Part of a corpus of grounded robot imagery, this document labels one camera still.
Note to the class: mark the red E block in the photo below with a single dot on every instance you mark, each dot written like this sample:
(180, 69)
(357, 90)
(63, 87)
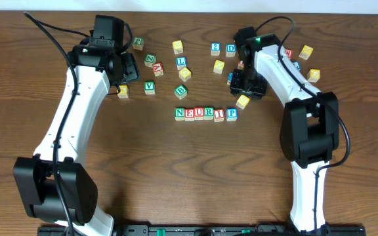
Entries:
(189, 114)

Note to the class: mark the red I block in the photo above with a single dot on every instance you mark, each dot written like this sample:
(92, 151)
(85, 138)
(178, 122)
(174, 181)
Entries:
(219, 115)

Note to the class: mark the red A block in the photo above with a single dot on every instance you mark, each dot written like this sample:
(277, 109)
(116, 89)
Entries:
(157, 69)

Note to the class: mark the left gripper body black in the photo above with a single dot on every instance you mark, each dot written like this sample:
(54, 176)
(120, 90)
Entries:
(130, 67)

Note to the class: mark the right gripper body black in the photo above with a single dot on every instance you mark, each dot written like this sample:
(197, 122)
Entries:
(247, 85)

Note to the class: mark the blue L block centre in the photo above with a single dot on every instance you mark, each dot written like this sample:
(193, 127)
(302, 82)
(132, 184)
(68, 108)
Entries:
(181, 62)

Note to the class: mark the yellow O block centre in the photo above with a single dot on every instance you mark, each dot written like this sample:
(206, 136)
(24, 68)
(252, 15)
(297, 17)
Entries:
(185, 74)

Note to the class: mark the green N block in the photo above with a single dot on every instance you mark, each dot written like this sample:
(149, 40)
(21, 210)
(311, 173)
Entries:
(179, 114)

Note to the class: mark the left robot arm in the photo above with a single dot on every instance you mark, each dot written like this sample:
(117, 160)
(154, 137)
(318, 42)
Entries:
(53, 184)

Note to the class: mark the blue P block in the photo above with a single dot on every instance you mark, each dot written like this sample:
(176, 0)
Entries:
(231, 114)

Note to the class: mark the green V block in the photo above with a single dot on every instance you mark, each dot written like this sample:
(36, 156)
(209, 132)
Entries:
(149, 87)

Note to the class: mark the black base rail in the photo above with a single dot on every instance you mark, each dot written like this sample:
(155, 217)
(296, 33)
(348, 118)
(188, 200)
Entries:
(260, 229)

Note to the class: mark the yellow o block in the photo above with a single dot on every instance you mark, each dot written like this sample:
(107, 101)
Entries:
(218, 66)
(185, 74)

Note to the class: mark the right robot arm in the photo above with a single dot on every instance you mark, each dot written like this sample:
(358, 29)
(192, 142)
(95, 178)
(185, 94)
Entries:
(310, 128)

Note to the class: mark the yellow O block right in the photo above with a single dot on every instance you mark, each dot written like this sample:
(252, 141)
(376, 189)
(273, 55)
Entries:
(218, 66)

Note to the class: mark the blue 2 block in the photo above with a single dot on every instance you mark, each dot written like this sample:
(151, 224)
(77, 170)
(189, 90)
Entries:
(215, 49)

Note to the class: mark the blue D block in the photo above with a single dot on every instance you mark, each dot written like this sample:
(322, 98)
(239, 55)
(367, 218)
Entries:
(230, 50)

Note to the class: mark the green R block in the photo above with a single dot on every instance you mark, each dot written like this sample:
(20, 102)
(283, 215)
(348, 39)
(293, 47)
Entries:
(208, 113)

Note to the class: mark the green B block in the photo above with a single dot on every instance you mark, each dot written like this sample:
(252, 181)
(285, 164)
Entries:
(181, 92)

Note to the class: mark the blue L block right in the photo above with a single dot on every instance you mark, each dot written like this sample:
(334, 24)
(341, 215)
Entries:
(297, 65)

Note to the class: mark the red M block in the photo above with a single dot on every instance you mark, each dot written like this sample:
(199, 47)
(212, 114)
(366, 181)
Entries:
(289, 53)

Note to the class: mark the yellow G block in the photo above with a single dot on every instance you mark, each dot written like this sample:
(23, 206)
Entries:
(313, 75)

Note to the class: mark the red u block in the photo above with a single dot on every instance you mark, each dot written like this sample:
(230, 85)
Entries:
(241, 65)
(199, 113)

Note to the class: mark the yellow S block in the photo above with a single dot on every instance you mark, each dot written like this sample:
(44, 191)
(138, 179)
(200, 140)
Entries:
(242, 101)

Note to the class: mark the green block top left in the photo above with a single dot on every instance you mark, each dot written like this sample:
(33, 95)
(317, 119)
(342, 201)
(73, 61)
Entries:
(138, 43)

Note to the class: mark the yellow block top right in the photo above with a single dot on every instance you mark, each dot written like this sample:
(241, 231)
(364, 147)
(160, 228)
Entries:
(306, 52)

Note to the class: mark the yellow K block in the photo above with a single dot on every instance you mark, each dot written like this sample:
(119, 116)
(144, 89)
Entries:
(123, 91)

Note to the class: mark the green Z block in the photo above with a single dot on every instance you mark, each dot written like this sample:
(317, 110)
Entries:
(150, 60)

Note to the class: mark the blue l block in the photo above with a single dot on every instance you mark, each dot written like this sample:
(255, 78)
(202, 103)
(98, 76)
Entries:
(181, 62)
(297, 65)

